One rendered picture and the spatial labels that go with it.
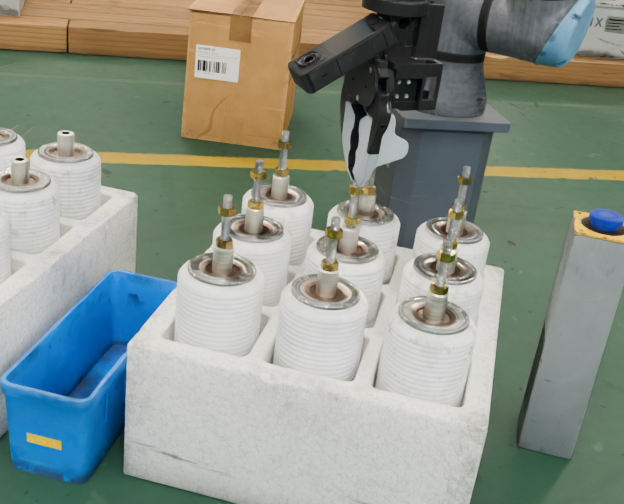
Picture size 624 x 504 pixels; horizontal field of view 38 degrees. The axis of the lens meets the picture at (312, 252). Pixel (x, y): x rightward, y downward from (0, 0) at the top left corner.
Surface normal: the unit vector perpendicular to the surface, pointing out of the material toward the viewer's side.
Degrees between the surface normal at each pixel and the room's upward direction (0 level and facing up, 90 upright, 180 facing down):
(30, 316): 90
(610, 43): 90
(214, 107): 89
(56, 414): 92
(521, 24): 101
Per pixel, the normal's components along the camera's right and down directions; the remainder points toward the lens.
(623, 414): 0.11, -0.89
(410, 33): 0.41, 0.44
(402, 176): -0.54, 0.31
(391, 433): -0.23, 0.40
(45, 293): 0.96, 0.21
